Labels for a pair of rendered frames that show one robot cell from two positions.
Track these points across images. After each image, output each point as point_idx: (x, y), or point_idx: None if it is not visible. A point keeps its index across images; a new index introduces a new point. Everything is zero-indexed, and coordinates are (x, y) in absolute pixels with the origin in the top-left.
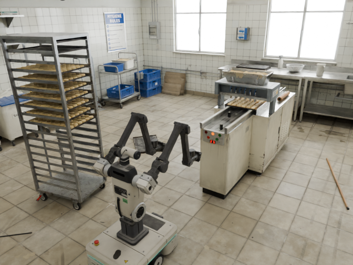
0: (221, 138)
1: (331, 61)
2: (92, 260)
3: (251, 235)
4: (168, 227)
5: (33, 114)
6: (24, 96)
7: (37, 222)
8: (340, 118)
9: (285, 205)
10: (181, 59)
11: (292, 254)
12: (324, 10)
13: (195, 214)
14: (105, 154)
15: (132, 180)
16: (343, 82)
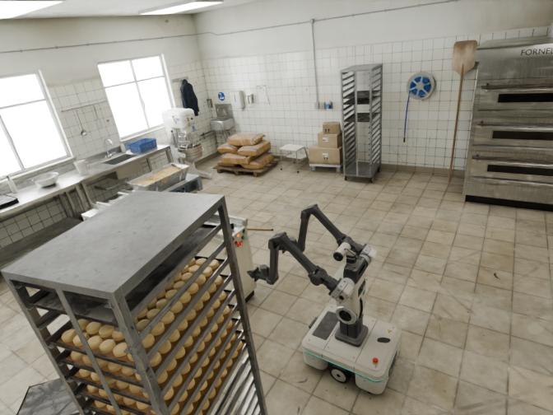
0: (244, 232)
1: (66, 157)
2: (386, 374)
3: (308, 277)
4: (334, 307)
5: (199, 406)
6: (178, 393)
7: None
8: None
9: (266, 257)
10: None
11: (326, 259)
12: (22, 103)
13: (280, 314)
14: None
15: (367, 261)
16: (118, 168)
